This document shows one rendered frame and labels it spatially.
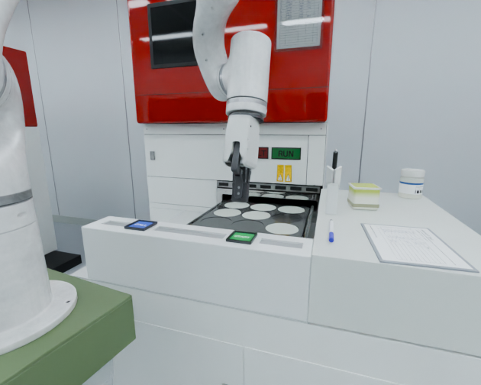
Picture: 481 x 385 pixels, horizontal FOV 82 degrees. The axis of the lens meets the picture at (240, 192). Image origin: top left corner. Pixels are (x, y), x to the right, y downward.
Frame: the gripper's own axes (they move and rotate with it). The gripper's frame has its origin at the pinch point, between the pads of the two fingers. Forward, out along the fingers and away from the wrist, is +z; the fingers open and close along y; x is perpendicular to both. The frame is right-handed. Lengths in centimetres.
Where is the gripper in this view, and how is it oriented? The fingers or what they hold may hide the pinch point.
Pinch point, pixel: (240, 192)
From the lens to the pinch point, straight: 57.4
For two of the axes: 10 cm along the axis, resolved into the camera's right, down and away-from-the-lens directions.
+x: 9.5, 0.7, -2.9
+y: -2.9, -0.1, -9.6
